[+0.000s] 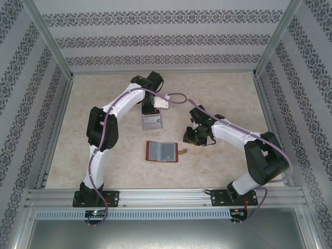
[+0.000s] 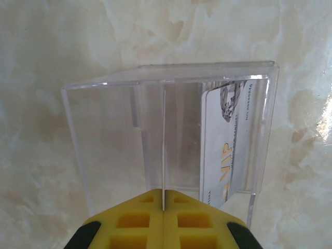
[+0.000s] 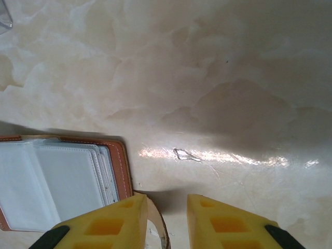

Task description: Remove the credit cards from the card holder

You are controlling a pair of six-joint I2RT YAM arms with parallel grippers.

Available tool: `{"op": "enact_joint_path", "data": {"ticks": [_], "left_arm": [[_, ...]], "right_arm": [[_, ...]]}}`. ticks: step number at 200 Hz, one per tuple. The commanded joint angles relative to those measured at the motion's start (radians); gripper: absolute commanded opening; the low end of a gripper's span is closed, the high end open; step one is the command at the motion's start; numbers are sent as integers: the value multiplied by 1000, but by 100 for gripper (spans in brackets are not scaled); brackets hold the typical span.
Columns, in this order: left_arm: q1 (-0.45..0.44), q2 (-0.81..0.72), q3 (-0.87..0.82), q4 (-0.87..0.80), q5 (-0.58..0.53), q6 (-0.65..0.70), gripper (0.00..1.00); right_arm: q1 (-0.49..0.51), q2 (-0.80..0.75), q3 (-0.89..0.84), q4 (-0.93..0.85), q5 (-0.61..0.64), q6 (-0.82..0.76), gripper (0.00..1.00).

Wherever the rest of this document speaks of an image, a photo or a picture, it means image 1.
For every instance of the aluminium frame post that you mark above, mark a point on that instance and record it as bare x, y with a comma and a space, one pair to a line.
308, 225
53, 39
24, 225
275, 39

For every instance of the grey card with white edge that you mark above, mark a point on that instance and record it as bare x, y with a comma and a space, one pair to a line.
168, 151

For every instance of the small circuit board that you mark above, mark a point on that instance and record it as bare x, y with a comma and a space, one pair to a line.
238, 212
94, 213

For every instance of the white VIP card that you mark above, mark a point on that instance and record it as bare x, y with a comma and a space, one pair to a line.
151, 122

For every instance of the grey metal sheet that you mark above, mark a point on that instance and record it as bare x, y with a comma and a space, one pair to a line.
166, 236

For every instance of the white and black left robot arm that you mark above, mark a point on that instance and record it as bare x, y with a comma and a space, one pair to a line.
94, 171

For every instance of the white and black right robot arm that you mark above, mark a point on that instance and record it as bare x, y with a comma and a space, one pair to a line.
241, 186

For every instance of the aluminium table side rail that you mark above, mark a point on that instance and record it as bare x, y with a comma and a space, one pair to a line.
264, 103
64, 103

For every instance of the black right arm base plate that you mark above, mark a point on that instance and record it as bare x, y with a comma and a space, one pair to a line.
218, 198

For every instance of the brown leather card holder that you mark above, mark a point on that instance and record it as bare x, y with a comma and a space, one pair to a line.
154, 153

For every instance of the aluminium table end rail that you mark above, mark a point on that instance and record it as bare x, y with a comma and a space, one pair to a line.
207, 72

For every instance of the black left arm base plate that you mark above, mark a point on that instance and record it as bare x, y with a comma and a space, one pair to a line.
114, 198

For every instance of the aluminium mounting rail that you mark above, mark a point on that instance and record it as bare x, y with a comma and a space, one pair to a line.
166, 198

